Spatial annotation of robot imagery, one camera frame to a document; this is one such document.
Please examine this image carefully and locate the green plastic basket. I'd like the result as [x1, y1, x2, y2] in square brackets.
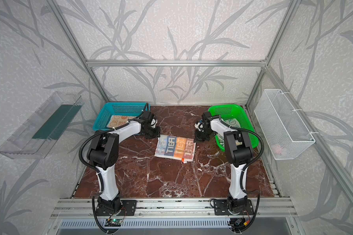
[208, 104, 259, 152]

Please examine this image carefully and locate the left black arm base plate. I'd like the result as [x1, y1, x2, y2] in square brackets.
[96, 200, 137, 216]

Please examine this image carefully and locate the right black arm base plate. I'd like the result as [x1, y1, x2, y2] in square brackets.
[210, 199, 255, 216]

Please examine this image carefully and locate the clear plastic wall shelf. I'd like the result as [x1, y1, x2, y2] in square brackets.
[0, 92, 84, 159]

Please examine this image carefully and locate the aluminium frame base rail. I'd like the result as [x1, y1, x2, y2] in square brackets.
[43, 197, 305, 235]

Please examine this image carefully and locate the striped multicolour rabbit towel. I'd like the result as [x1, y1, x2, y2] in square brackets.
[155, 135, 196, 163]

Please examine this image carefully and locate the white wire mesh basket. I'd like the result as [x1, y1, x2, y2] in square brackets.
[255, 89, 315, 160]

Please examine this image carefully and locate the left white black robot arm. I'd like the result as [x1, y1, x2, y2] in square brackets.
[78, 110, 160, 212]

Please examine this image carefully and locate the green lit circuit board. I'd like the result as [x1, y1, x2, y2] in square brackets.
[105, 218, 123, 227]

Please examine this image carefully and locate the teal plastic basket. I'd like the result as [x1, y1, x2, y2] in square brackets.
[92, 102, 150, 131]

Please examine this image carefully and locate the pink item in wire basket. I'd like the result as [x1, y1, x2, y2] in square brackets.
[271, 144, 286, 156]

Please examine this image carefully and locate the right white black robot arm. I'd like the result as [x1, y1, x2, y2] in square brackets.
[194, 112, 264, 213]

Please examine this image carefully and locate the right wired connector board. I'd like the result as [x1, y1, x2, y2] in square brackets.
[228, 218, 250, 229]

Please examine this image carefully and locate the orange bunny towel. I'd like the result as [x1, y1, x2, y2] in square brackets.
[106, 115, 135, 128]

